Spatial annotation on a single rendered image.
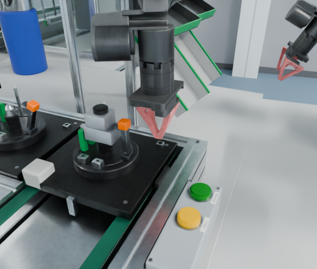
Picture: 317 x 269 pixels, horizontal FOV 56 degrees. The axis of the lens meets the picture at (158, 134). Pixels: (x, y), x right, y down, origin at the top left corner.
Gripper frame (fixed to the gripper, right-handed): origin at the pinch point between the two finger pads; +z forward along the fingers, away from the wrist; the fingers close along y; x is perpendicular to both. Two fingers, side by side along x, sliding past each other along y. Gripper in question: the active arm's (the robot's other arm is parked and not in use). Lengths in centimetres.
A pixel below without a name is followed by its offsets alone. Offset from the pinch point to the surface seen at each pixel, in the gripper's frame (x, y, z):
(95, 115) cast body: -12.2, 1.8, -2.7
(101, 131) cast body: -11.1, 2.2, 0.5
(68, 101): -54, -39, 19
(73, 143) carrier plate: -22.5, -2.4, 8.7
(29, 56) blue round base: -85, -56, 10
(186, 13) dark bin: -5.6, -33.3, -15.4
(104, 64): -63, -81, 20
